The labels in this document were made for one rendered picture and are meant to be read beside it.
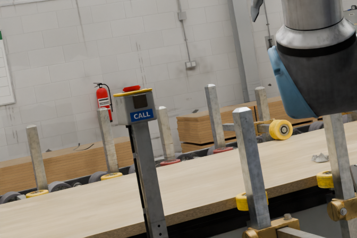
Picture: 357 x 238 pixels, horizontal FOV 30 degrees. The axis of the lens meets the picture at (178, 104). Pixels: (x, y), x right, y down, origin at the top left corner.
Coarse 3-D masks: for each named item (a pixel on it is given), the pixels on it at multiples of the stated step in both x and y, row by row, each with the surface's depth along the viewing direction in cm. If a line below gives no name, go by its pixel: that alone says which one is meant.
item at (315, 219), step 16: (304, 192) 187; (320, 192) 190; (272, 208) 183; (288, 208) 185; (304, 208) 187; (320, 208) 189; (176, 224) 172; (192, 224) 174; (208, 224) 176; (224, 224) 177; (240, 224) 179; (304, 224) 187; (320, 224) 189; (336, 224) 191
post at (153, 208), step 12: (144, 132) 146; (132, 144) 147; (144, 144) 146; (144, 156) 146; (144, 168) 146; (144, 180) 146; (156, 180) 147; (144, 192) 146; (156, 192) 147; (144, 204) 148; (156, 204) 147; (144, 216) 147; (156, 216) 147; (156, 228) 147
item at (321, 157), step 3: (321, 153) 204; (312, 156) 206; (315, 156) 206; (318, 156) 205; (321, 156) 201; (324, 156) 203; (327, 156) 203; (312, 159) 204; (315, 159) 203; (318, 159) 202; (321, 159) 200; (324, 159) 200; (327, 159) 200
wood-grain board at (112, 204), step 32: (352, 128) 264; (192, 160) 252; (224, 160) 238; (288, 160) 214; (352, 160) 194; (64, 192) 229; (96, 192) 217; (128, 192) 207; (160, 192) 197; (192, 192) 188; (224, 192) 180; (288, 192) 179; (0, 224) 191; (32, 224) 183; (64, 224) 175; (96, 224) 168; (128, 224) 162
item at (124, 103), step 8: (120, 96) 145; (128, 96) 143; (152, 96) 145; (120, 104) 145; (128, 104) 143; (152, 104) 145; (120, 112) 146; (128, 112) 143; (120, 120) 147; (128, 120) 143; (144, 120) 144; (152, 120) 145
